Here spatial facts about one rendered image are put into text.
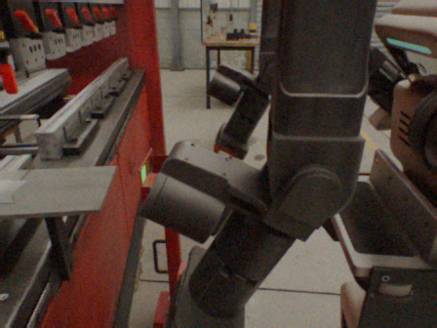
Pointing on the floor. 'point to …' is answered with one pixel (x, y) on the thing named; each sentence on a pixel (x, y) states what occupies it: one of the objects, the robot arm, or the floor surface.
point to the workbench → (232, 41)
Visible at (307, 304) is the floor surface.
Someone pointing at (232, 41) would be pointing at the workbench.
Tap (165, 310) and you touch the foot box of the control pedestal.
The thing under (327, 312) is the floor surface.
